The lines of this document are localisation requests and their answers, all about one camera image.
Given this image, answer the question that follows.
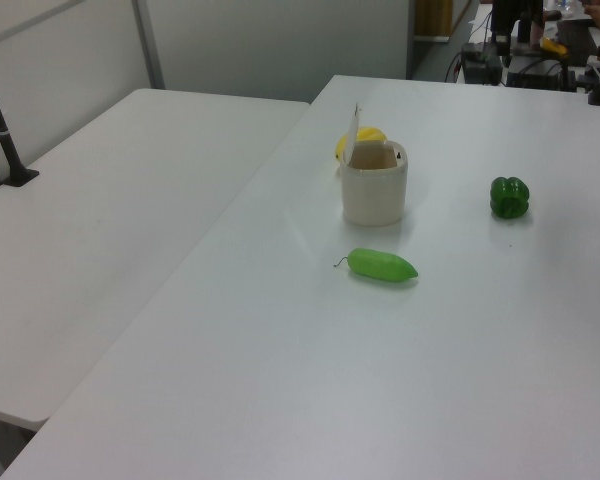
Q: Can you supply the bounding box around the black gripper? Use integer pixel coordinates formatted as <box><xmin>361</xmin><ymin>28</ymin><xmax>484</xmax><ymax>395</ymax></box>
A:
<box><xmin>490</xmin><ymin>0</ymin><xmax>515</xmax><ymax>55</ymax></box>

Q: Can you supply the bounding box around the white garbage bin lid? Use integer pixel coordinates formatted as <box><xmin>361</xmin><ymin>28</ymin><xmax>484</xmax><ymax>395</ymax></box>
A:
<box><xmin>340</xmin><ymin>102</ymin><xmax>364</xmax><ymax>169</ymax></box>

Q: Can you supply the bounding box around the white round garbage bin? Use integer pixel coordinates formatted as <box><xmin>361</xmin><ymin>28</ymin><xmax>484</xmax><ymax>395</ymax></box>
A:
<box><xmin>340</xmin><ymin>140</ymin><xmax>411</xmax><ymax>228</ymax></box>

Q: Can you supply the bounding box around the black equipment box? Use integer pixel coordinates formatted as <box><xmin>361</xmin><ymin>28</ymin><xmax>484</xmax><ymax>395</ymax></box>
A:
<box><xmin>460</xmin><ymin>42</ymin><xmax>504</xmax><ymax>87</ymax></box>

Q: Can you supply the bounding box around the black electronics case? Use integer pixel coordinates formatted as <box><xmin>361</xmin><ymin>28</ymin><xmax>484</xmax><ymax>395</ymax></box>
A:
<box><xmin>504</xmin><ymin>54</ymin><xmax>579</xmax><ymax>92</ymax></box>

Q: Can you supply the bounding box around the yellow handheld object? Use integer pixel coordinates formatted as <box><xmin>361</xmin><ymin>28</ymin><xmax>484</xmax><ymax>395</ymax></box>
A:
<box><xmin>538</xmin><ymin>35</ymin><xmax>569</xmax><ymax>57</ymax></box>

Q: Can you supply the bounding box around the yellow wooden cabinet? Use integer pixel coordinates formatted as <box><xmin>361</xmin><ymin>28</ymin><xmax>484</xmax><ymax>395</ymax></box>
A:
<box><xmin>413</xmin><ymin>0</ymin><xmax>454</xmax><ymax>39</ymax></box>

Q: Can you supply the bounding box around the green toy bell pepper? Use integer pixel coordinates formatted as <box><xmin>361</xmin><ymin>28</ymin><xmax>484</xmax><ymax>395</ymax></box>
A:
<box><xmin>489</xmin><ymin>175</ymin><xmax>531</xmax><ymax>221</ymax></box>

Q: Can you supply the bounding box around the yellow striped toy melon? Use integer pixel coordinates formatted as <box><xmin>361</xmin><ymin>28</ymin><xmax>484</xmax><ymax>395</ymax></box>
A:
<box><xmin>333</xmin><ymin>126</ymin><xmax>389</xmax><ymax>164</ymax></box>

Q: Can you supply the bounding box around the green toy cucumber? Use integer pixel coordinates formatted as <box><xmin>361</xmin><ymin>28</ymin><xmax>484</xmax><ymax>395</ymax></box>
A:
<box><xmin>333</xmin><ymin>247</ymin><xmax>420</xmax><ymax>283</ymax></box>

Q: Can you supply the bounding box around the white side table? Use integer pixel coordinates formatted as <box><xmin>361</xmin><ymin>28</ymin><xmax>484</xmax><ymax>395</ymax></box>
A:
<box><xmin>0</xmin><ymin>88</ymin><xmax>311</xmax><ymax>432</ymax></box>

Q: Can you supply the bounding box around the grey metal partition post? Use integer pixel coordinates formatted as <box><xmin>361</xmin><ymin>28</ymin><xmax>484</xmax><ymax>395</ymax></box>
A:
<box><xmin>131</xmin><ymin>0</ymin><xmax>167</xmax><ymax>92</ymax></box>

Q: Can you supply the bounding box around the black camera pole with base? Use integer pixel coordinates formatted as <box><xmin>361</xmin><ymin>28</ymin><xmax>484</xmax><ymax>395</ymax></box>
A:
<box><xmin>0</xmin><ymin>49</ymin><xmax>41</xmax><ymax>188</ymax></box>

